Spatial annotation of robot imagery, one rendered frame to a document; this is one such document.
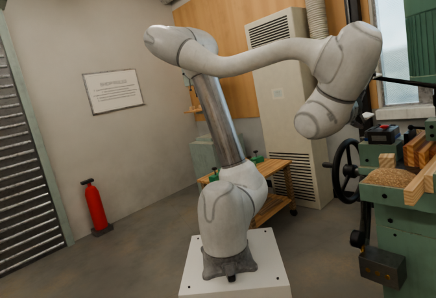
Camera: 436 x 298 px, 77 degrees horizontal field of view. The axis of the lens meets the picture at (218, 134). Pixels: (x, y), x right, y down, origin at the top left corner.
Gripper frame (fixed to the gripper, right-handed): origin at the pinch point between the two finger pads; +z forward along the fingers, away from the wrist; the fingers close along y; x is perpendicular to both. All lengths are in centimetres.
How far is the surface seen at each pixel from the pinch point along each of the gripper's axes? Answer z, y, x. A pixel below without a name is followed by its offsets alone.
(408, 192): -26.3, -16.3, -21.5
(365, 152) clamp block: 5.8, -23.7, 0.7
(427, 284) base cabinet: -9, -55, -30
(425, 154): 0.8, -16.1, -18.4
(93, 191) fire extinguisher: -38, -137, 240
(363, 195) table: -17.2, -27.9, -8.8
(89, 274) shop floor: -72, -165, 163
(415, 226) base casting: -8.5, -36.8, -22.5
